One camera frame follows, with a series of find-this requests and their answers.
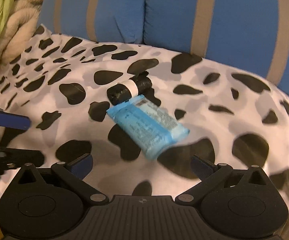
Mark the blue tissue pack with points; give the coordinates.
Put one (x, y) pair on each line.
(151, 128)

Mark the beige knitted blanket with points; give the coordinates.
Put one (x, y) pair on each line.
(19, 28)

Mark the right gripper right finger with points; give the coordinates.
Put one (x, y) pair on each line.
(210, 175)

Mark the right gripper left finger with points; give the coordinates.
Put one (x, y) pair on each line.
(72, 174)

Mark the blue striped cushion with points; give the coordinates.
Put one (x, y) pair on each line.
(252, 35)
(95, 20)

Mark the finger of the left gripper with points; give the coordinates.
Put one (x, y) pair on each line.
(9, 120)

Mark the black roll with white band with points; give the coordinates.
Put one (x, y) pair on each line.
(137, 85)

